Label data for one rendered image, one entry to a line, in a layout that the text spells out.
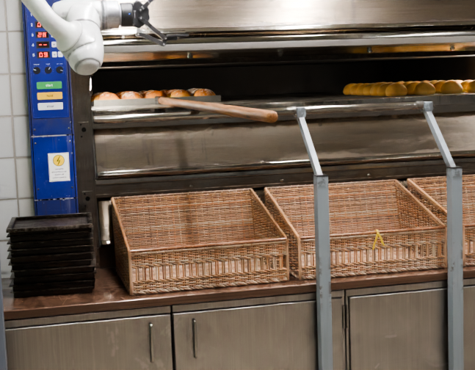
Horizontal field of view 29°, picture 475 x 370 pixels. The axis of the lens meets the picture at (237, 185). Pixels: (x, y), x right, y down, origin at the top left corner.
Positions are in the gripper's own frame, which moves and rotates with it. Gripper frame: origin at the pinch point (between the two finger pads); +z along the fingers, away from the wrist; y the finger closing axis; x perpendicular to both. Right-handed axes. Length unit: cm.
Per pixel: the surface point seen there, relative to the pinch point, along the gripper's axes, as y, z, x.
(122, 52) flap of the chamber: 10.4, -15.9, -40.1
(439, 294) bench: 99, 87, -1
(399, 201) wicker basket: 72, 92, -46
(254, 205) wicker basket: 70, 33, -48
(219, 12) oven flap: -4, 23, -55
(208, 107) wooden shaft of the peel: 29.7, 4.9, 10.1
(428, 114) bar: 36, 90, -16
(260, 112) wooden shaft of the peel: 30, 6, 71
